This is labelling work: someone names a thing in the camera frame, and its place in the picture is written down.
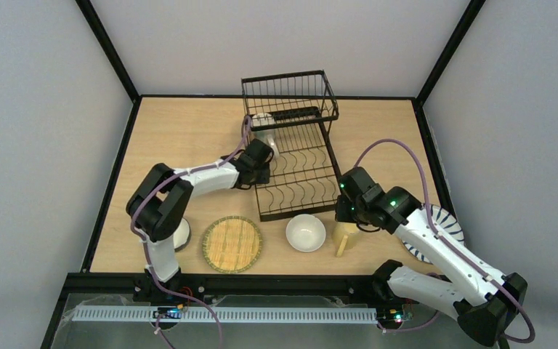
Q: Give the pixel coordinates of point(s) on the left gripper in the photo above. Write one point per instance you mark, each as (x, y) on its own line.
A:
(264, 147)

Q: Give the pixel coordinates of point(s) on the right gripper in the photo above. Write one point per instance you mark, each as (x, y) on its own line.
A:
(345, 211)

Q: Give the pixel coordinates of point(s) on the clear glass cup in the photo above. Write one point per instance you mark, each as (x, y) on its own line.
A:
(265, 135)

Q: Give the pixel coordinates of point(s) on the yellow mug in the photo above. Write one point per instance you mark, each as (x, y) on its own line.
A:
(345, 236)

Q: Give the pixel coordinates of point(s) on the black wire dish rack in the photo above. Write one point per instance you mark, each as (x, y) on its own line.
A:
(303, 177)

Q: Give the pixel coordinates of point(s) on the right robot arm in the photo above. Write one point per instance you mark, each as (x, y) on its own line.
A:
(482, 299)

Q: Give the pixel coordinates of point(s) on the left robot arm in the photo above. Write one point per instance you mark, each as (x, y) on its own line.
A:
(158, 206)

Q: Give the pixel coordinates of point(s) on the white ceramic bowl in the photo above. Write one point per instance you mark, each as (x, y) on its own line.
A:
(305, 233)

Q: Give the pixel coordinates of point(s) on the round bamboo tray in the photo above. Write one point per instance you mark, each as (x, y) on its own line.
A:
(232, 244)

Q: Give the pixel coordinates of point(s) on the blue striped white plate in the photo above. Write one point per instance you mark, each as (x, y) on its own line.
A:
(447, 222)

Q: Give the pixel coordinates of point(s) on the white bowl dark rim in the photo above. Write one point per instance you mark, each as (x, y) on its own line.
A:
(182, 235)

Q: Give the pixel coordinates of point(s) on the right circuit board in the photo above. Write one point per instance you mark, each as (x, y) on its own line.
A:
(394, 316)

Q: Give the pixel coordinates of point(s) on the circuit board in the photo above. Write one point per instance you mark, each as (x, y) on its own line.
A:
(394, 316)
(170, 312)

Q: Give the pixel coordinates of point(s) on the left circuit board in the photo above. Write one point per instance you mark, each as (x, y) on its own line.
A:
(170, 312)

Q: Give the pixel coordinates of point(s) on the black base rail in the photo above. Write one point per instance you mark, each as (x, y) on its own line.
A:
(353, 289)

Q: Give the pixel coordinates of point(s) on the white slotted cable duct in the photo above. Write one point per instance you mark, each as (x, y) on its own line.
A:
(229, 315)

